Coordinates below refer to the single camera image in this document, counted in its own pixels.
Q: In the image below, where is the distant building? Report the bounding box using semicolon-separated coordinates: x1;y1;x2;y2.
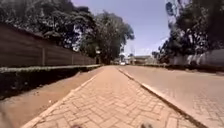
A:
128;54;156;66

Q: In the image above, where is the reddish paved road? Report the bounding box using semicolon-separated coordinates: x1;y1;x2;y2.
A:
119;64;224;128

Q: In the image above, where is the white wall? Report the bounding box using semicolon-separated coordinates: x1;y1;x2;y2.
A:
168;49;224;69

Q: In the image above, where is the red brick path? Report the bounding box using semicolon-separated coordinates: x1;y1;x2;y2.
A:
20;65;201;128

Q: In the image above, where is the group of dark trees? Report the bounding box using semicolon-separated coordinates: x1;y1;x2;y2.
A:
151;0;224;64

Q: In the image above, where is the low hedge beside road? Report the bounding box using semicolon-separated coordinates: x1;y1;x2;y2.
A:
164;63;224;73

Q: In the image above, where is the bare dirt strip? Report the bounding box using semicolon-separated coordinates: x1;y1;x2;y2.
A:
0;66;104;128

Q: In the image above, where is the low dark hedge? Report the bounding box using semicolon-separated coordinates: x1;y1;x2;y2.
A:
0;64;101;100

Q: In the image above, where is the brown panelled wall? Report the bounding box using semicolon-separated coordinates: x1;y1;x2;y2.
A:
0;22;101;68

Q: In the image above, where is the concrete kerb along road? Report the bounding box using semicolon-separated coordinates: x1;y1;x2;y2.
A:
117;66;210;128

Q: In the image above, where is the row of trees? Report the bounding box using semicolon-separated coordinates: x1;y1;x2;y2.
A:
0;0;136;65

